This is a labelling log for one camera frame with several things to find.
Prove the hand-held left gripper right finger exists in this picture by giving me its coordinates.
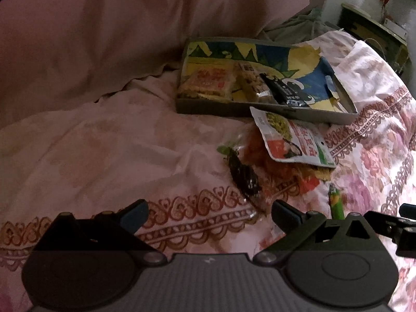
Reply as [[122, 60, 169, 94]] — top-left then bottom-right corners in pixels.
[[253, 199, 379, 265]]

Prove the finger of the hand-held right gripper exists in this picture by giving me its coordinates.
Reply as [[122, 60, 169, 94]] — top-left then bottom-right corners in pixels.
[[363, 210, 396, 235]]

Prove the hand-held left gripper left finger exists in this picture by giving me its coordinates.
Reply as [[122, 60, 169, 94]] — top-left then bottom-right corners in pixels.
[[32, 198, 168, 265]]

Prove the orange snack bag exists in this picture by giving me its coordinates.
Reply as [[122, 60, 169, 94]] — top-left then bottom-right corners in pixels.
[[243, 129, 331, 204]]

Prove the green snack stick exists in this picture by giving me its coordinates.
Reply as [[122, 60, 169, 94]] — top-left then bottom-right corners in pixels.
[[328, 183, 346, 220]]

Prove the clear packet of dark snack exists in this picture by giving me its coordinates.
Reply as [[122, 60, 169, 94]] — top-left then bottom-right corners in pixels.
[[217, 141, 271, 217]]

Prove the white and green snack pouch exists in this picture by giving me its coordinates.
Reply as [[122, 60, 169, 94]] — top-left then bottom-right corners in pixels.
[[250, 106, 337, 169]]

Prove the dark blue snack packet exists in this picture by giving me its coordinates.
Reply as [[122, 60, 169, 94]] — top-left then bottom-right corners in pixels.
[[259, 72, 313, 108]]

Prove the clear peanut packet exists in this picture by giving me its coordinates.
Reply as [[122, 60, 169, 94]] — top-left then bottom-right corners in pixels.
[[233, 61, 277, 103]]

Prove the grey tray with dinosaur print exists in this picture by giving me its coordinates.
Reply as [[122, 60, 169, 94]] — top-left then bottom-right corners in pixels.
[[175, 37, 359, 125]]

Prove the clear rice cracker packet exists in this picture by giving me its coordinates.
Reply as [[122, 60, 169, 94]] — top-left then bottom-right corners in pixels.
[[177, 68, 237, 102]]

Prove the floral blanket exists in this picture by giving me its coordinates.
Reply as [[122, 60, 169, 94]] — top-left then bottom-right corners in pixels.
[[0, 31, 416, 312]]

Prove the pink sheet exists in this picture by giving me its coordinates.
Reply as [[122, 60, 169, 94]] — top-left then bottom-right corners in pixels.
[[0, 0, 313, 131]]

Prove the dark wooden desk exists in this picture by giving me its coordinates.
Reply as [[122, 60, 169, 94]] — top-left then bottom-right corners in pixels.
[[338, 3, 408, 75]]

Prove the grey cloth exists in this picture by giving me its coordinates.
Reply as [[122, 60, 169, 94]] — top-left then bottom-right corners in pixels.
[[263, 6, 340, 43]]

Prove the white box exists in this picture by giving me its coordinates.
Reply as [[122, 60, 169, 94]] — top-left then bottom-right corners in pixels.
[[385, 19, 407, 36]]

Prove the thin wire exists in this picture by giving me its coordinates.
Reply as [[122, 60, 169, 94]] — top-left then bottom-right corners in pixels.
[[362, 38, 391, 61]]

